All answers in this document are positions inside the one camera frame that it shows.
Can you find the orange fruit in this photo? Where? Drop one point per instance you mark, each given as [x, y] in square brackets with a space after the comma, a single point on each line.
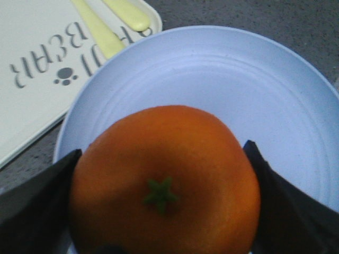
[168, 179]

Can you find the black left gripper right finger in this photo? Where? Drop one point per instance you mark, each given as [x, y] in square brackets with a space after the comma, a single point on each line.
[290, 220]

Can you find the cream white tray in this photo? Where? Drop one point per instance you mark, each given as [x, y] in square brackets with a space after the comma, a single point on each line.
[47, 55]

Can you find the pale yellow utensil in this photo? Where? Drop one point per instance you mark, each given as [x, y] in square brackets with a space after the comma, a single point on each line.
[107, 41]
[131, 15]

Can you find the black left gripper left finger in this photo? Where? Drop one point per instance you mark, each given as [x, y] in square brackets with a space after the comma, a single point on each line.
[34, 214]

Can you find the light blue plate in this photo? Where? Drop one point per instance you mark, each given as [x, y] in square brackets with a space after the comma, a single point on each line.
[260, 90]

